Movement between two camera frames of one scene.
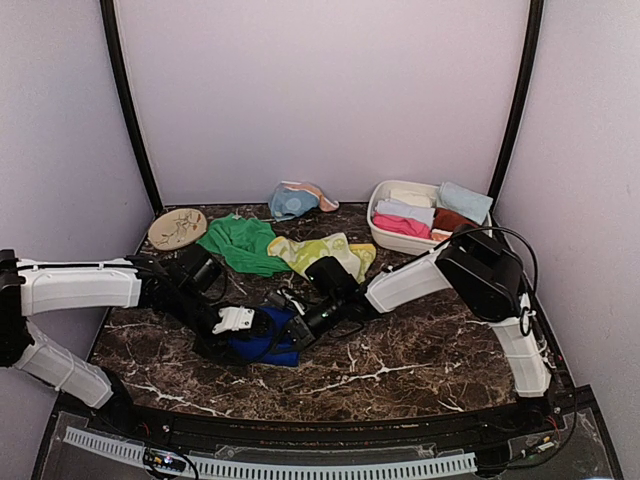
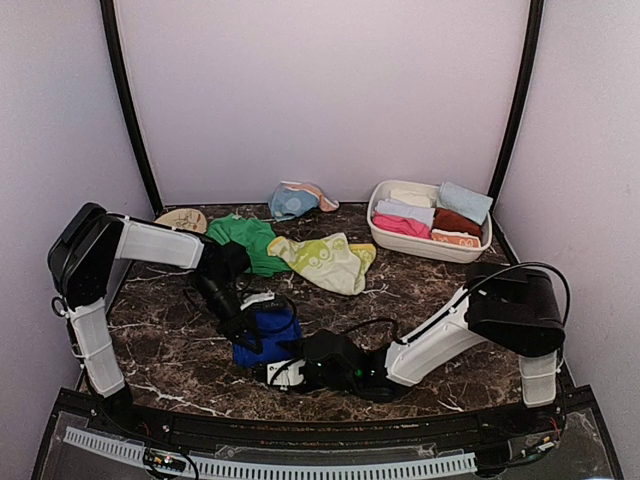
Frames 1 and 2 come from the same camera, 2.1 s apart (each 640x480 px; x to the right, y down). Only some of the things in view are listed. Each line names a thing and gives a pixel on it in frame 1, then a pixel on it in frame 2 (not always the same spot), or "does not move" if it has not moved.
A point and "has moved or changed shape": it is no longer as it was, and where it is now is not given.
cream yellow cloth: (300, 253) does not move
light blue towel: (457, 199) does not move
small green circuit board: (163, 459) does not move
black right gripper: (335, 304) -> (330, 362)
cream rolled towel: (420, 196) does not move
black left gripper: (211, 349) -> (238, 323)
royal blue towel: (265, 349) has moved or changed shape
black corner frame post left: (112, 34) does not move
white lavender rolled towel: (406, 210) does not move
